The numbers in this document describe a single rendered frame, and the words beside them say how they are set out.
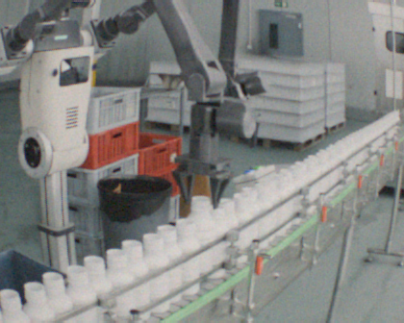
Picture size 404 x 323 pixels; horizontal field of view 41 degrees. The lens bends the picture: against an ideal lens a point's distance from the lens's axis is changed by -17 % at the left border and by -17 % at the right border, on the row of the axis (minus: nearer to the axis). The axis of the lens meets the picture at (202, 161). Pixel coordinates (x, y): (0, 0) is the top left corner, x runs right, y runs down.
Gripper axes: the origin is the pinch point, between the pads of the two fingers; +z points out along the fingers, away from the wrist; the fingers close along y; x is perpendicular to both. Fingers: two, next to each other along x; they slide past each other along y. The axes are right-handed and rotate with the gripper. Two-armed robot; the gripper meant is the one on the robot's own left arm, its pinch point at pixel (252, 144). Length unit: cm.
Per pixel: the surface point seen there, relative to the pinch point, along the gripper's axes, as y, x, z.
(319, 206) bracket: -16.4, -24.3, 20.5
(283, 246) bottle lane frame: -29.7, -16.5, 26.9
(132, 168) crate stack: 159, 170, 3
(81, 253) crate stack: 106, 194, 46
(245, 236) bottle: -49, -17, 18
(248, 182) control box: -10.1, -0.6, 9.8
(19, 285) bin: -75, 46, 20
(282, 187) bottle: -25.4, -18.1, 11.7
